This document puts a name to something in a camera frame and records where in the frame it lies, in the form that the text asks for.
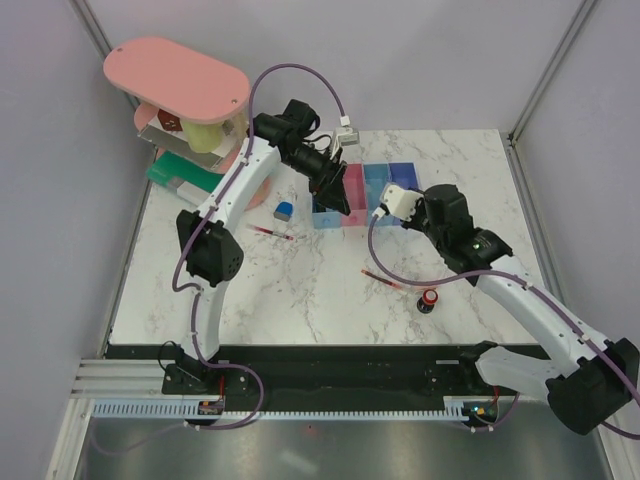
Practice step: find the pink tiered shelf stand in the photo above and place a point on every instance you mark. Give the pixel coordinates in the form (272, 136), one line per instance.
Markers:
(163, 74)

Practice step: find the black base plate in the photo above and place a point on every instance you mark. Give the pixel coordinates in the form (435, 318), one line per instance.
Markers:
(333, 377)

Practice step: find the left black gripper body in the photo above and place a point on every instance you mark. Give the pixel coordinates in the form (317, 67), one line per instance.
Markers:
(317, 169)

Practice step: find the purple drawer bin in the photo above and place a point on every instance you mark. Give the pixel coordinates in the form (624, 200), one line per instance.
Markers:
(404, 174)

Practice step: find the white eraser box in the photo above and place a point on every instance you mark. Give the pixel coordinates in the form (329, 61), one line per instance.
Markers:
(192, 194)

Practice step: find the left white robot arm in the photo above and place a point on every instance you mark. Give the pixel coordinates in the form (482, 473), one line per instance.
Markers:
(210, 255)

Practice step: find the dark red card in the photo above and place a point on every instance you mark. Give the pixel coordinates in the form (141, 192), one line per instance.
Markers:
(168, 121)

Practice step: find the cream yellow cylinder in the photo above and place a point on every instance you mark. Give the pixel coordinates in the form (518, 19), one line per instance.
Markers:
(202, 138)

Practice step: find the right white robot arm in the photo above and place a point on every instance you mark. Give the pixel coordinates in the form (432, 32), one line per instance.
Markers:
(585, 378)

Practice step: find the red pen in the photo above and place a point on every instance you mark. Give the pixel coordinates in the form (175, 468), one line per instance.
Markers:
(270, 232)
(388, 282)

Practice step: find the red pen left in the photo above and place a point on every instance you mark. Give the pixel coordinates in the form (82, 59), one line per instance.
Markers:
(270, 232)

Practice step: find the light blue cable duct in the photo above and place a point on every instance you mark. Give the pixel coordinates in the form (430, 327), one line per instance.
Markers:
(198, 409)

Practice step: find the red black round stamp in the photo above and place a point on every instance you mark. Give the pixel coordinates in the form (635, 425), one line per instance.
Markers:
(427, 301)

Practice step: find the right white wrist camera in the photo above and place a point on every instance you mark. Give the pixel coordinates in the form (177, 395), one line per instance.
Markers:
(398, 202)

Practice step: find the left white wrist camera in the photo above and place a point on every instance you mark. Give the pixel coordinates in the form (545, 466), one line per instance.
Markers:
(343, 137)

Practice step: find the red pen right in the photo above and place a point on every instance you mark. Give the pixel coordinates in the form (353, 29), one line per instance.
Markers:
(388, 282)

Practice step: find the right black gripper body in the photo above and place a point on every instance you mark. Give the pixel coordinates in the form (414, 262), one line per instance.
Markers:
(419, 222)

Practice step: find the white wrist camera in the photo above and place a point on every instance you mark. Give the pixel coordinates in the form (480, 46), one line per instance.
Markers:
(398, 202)
(343, 137)

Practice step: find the light blue drawer bin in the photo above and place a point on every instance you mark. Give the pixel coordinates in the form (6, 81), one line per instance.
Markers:
(324, 218)

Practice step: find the blue pencil sharpener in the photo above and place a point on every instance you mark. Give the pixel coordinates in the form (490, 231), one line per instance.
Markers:
(283, 211)

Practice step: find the pink drawer bin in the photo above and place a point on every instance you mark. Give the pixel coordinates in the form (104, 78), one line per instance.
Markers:
(356, 196)

